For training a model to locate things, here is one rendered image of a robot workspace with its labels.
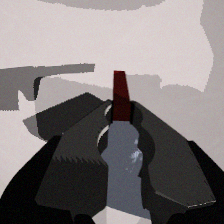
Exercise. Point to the grey square panel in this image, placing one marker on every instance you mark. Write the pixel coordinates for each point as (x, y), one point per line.
(124, 160)

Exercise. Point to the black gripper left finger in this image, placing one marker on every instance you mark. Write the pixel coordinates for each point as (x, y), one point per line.
(66, 177)

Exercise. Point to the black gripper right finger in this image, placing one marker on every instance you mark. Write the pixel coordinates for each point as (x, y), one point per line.
(178, 176)

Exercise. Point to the dark red rectangular block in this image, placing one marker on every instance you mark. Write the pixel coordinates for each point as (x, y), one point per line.
(121, 99)

